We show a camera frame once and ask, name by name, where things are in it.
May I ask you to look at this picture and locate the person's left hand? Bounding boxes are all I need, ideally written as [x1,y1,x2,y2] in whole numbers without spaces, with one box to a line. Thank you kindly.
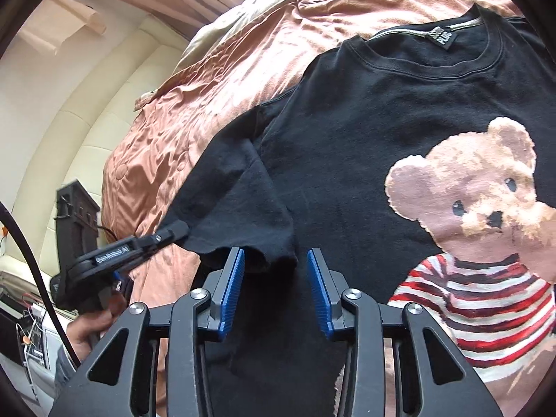
[65,296,130,360]

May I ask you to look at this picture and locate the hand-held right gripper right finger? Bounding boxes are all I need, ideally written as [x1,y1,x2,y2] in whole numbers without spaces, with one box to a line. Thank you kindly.
[306,247,505,417]

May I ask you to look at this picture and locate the cream padded headboard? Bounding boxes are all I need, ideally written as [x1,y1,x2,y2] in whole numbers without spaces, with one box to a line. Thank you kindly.
[0,0,189,313]

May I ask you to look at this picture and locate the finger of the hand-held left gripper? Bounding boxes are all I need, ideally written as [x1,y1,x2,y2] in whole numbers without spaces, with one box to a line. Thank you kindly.
[132,221,190,263]

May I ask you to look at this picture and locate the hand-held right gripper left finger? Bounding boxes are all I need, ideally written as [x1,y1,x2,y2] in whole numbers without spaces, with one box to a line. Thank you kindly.
[49,247,246,417]

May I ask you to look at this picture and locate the person's left forearm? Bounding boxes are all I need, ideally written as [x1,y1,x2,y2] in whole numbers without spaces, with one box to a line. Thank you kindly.
[53,347,81,398]

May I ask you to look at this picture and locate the orange-brown blanket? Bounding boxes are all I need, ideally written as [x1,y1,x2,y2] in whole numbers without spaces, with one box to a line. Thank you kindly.
[101,0,528,417]

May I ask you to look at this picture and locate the beige duvet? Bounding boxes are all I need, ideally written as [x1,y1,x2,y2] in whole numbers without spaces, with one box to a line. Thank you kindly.
[134,0,392,111]

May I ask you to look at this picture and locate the black bear print t-shirt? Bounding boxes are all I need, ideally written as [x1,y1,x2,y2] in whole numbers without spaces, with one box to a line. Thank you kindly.
[158,2,556,417]

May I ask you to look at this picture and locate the cluttered bedside table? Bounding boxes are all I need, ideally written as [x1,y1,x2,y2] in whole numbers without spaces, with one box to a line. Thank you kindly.
[0,265,59,372]

